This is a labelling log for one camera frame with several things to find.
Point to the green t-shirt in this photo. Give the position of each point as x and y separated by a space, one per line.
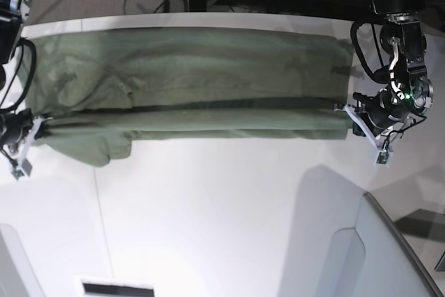
104 90

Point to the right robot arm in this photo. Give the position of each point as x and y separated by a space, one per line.
14 13

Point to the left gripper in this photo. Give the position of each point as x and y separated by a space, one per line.
383 114

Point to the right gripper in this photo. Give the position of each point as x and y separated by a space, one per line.
16 127

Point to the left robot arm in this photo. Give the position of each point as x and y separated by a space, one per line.
407 90

